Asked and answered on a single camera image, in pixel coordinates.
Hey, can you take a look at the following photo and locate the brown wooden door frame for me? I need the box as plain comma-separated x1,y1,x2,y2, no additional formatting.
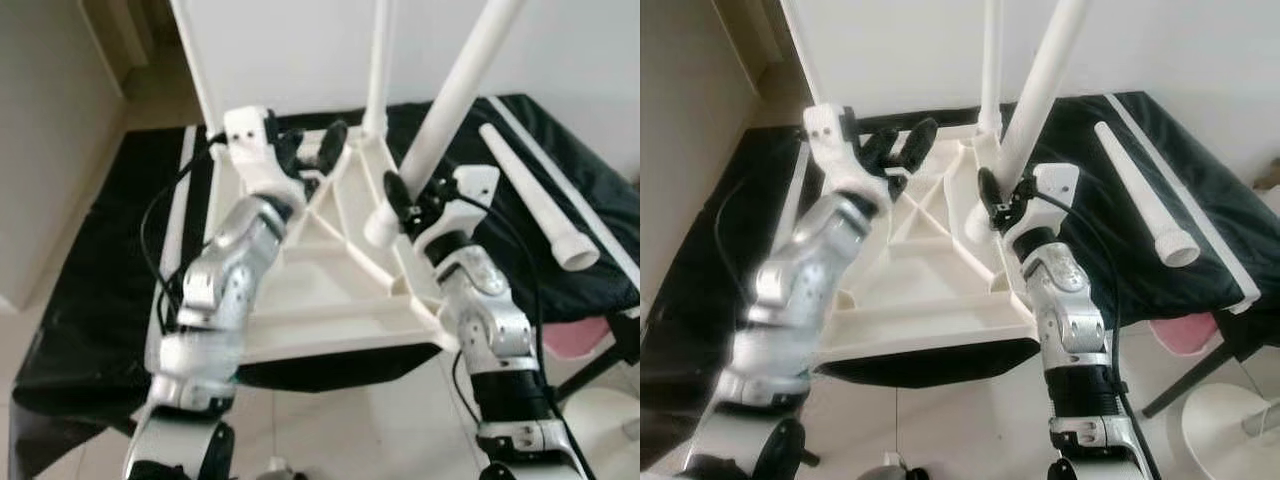
715,0,801,101
85,0,186,96

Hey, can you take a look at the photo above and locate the white plastic children table top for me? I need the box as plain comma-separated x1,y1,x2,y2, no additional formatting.
205,128,463,367
795,128,1049,363

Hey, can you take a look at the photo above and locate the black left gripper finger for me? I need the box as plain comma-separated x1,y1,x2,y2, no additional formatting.
312,119,350,173
898,117,940,173
274,127,307,169
860,124,897,167

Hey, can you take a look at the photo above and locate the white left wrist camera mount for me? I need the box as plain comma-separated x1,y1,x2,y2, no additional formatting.
222,105,291,201
803,103,873,201

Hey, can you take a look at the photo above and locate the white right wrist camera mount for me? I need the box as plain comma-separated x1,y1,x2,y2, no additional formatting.
410,165,501,246
1000,162,1081,241

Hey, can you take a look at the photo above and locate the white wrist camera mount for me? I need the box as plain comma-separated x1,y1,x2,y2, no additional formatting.
1000,162,1081,241
803,103,873,201
222,105,291,201
410,165,501,246

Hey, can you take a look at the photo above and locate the pink plastic object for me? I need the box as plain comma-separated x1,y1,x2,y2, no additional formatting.
1148,315,1221,356
543,318,613,359

